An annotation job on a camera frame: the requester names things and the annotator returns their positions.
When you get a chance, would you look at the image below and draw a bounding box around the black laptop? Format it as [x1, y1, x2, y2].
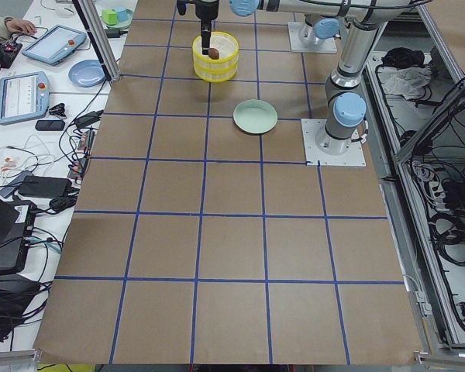
[0, 199, 36, 275]

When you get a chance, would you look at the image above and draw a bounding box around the yellow steamer top layer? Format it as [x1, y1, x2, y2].
[192, 31, 239, 70]

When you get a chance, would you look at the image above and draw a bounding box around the green bowl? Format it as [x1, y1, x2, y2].
[101, 7, 133, 29]

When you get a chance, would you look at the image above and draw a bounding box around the aluminium frame post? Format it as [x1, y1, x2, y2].
[73, 0, 120, 83]

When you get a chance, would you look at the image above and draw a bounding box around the lower teach pendant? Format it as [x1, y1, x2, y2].
[0, 72, 50, 125]

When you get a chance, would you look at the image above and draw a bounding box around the blue foam cube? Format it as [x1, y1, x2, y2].
[112, 6, 129, 22]

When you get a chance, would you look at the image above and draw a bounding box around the green foam cube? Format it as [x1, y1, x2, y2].
[101, 9, 119, 26]

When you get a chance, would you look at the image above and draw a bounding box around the person hand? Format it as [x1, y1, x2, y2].
[5, 18, 36, 35]

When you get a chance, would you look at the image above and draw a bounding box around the black smartphone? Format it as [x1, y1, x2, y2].
[35, 119, 65, 132]

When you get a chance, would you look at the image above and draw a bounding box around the black power adapter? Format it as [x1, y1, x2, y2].
[74, 111, 103, 129]

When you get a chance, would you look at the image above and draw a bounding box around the blue plate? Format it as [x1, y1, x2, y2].
[68, 60, 105, 88]

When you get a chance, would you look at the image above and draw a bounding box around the upper teach pendant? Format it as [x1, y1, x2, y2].
[22, 25, 87, 65]

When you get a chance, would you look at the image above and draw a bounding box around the teach pendant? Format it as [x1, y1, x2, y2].
[22, 25, 87, 65]
[0, 72, 50, 125]

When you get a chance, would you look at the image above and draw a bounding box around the green plate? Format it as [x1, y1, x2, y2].
[232, 99, 278, 135]

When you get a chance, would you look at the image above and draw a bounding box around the white cloth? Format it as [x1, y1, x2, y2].
[382, 67, 432, 100]

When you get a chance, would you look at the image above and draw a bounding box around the large black power brick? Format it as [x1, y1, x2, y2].
[18, 176, 71, 198]

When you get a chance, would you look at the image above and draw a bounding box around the brown bun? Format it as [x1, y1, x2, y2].
[208, 48, 220, 60]

